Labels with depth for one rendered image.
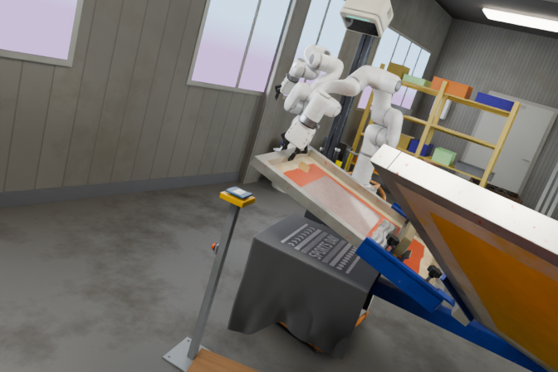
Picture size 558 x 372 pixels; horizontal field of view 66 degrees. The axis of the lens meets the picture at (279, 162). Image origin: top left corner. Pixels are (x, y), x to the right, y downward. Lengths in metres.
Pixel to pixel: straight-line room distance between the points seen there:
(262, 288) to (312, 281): 0.22
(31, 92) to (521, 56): 9.00
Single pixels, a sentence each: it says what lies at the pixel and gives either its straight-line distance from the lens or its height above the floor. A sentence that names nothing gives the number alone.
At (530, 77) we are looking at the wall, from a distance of 10.29.
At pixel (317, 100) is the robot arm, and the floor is 1.52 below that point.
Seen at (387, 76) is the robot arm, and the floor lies 1.68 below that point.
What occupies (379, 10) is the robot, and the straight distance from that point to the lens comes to 2.15.
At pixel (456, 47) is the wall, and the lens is 10.62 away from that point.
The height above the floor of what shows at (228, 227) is 0.78.
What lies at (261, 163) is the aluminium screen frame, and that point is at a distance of 1.56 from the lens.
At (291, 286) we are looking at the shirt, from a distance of 1.71.
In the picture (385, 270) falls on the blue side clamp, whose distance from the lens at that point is 1.50.
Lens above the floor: 1.65
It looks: 14 degrees down
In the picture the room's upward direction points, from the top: 17 degrees clockwise
